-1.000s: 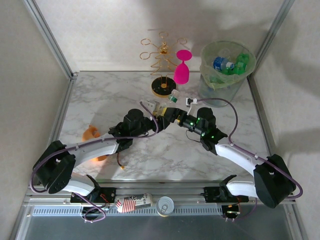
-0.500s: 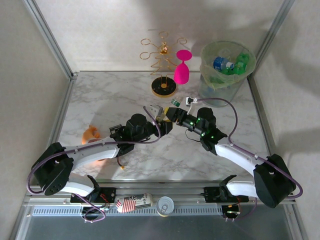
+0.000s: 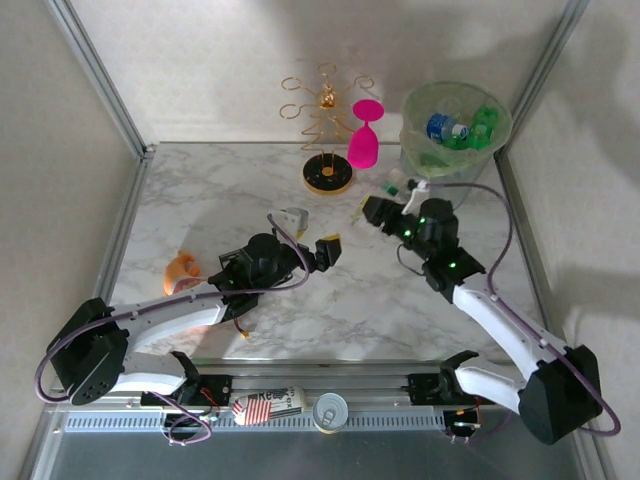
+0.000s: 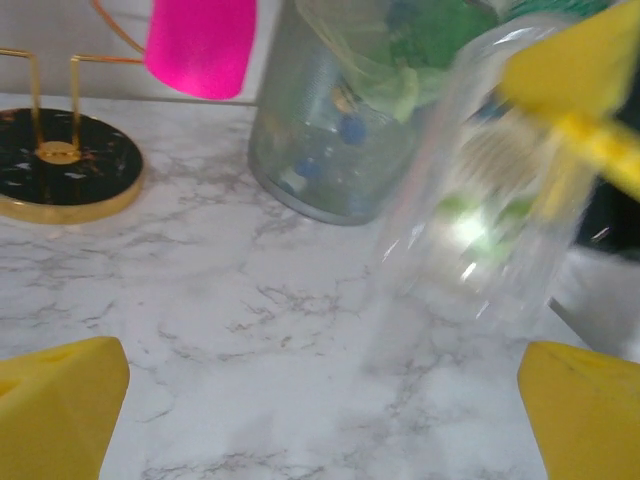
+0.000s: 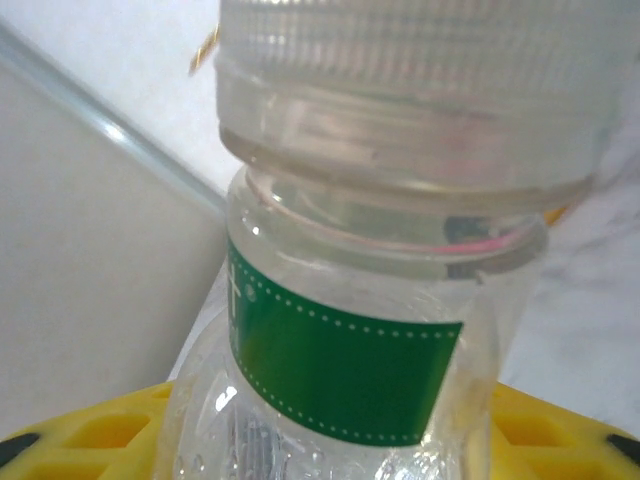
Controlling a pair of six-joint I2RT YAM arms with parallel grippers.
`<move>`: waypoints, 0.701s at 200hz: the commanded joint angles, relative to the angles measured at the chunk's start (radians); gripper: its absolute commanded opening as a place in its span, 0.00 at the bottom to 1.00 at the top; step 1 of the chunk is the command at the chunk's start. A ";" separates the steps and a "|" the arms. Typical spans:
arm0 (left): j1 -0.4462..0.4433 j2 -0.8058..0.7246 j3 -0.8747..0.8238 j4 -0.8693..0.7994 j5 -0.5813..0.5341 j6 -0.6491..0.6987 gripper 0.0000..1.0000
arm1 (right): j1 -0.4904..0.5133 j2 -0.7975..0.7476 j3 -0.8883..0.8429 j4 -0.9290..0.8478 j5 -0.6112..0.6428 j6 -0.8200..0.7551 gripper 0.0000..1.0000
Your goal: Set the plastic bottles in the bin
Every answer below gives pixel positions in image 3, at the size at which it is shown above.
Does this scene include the clear bottle green cap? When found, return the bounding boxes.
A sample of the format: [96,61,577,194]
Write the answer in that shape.
[379,167,419,199]

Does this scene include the orange plush toy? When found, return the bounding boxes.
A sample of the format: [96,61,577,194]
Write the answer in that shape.
[164,252,204,297]

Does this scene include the green bottle yellow cap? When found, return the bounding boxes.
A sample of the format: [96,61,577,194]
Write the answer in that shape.
[443,130,494,152]
[469,103,501,134]

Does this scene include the clear bottle blue script label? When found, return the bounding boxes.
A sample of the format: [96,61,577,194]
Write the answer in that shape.
[425,112,455,146]

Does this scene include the translucent waste bin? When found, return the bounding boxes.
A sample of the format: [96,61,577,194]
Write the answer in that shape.
[397,79,514,216]

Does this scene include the pink wine glass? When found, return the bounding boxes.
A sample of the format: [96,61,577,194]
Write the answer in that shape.
[347,98,386,170]

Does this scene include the white pouch flag print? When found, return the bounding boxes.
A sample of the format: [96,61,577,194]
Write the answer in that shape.
[229,384,307,427]

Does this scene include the silver tin can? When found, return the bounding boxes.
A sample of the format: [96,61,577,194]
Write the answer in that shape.
[312,392,349,435]

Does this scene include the small control board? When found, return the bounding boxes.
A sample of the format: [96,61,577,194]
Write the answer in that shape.
[443,407,482,436]

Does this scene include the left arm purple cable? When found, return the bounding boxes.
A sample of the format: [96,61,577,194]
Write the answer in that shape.
[33,213,310,447]

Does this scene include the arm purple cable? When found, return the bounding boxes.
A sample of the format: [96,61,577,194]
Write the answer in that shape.
[424,180,623,445]
[33,213,310,447]

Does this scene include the thin black cable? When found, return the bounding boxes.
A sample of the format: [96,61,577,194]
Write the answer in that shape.
[395,243,426,276]

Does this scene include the gold wire glass rack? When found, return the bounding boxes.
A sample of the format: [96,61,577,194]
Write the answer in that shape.
[278,62,376,196]

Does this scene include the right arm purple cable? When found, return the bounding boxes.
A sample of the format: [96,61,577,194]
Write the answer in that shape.
[424,180,623,445]

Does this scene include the aluminium side rail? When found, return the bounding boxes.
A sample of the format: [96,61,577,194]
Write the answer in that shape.
[17,147,154,480]
[493,148,619,480]

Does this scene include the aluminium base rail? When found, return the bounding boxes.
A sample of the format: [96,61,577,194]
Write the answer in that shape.
[49,367,591,436]

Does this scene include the aluminium frame post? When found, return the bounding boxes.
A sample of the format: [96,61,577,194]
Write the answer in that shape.
[494,0,594,156]
[43,0,156,160]

